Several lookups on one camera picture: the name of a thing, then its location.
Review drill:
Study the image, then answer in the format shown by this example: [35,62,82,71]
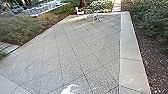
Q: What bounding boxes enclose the grey outdoor bench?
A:
[75,6,86,17]

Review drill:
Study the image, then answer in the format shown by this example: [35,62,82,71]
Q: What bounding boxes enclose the low green ground shrubs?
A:
[0,2,79,46]

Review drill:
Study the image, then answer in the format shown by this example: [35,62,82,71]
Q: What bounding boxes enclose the trimmed green hedge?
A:
[128,0,168,51]

